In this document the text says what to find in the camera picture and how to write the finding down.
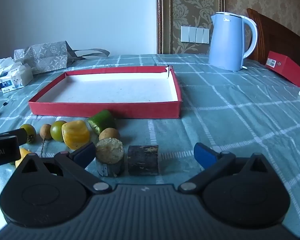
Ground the red box lid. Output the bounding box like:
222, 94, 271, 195
265, 51, 300, 93

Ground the brown wooden headboard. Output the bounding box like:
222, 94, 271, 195
246, 8, 300, 67

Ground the green round citrus fruit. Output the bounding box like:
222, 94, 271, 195
20, 124, 37, 145
50, 120, 68, 142

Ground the small yellow fruit piece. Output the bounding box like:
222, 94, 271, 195
14, 147, 32, 168

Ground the yellow bell pepper piece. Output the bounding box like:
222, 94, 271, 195
61, 120, 91, 150

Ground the green checked tablecloth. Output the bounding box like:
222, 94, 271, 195
0, 53, 300, 205

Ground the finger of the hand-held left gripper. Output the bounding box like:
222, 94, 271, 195
4, 128, 28, 146

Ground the dark eggplant chunk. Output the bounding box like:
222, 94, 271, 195
127, 145, 160, 176

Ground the brown longan with stem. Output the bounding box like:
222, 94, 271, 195
39, 123, 53, 157

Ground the round brown longan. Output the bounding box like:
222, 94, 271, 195
98, 128, 121, 142

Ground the light blue electric kettle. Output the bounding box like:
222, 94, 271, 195
208, 12, 258, 72

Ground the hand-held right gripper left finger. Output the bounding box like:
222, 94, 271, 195
15, 142, 112, 194

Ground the wooden wall moulding frame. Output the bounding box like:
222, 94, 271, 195
157, 0, 226, 54

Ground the green bell pepper piece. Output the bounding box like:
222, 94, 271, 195
87, 109, 117, 135

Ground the white wall switch panel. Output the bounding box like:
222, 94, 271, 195
180, 26, 210, 44

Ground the white tissue pack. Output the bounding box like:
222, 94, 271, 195
0, 56, 34, 94

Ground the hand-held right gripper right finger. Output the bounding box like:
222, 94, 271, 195
178, 142, 278, 194

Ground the grey patterned gift bag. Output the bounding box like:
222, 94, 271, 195
13, 41, 111, 75

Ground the red cardboard box tray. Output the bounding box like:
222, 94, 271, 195
28, 65, 182, 119

